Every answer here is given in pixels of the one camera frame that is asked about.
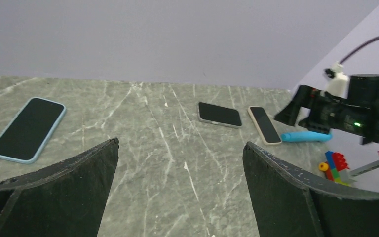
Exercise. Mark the phone in light blue case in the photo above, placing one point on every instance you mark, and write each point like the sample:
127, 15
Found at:
25, 137

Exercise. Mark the colourful toy brick model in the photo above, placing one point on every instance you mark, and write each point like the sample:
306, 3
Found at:
336, 168

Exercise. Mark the light blue cylinder tube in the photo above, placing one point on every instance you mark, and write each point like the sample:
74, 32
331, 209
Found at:
305, 136

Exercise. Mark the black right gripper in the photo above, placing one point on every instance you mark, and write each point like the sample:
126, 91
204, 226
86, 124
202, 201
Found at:
357, 114

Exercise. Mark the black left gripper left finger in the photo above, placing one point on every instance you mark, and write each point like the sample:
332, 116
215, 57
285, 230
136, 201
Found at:
66, 199

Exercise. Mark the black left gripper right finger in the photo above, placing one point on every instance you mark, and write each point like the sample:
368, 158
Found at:
291, 202

